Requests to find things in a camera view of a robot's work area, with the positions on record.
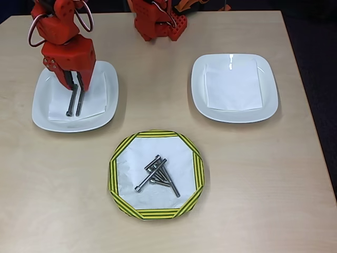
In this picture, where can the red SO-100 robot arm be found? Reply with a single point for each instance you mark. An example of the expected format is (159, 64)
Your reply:
(58, 29)

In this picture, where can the yellow green striped paper plate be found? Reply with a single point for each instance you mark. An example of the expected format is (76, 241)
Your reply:
(155, 214)

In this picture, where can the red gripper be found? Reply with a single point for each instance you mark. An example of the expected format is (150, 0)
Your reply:
(70, 57)

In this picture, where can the white square plate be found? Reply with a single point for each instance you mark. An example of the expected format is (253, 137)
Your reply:
(39, 116)
(269, 100)

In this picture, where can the white paper napkin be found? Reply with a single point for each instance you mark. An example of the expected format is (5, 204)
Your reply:
(97, 105)
(231, 84)

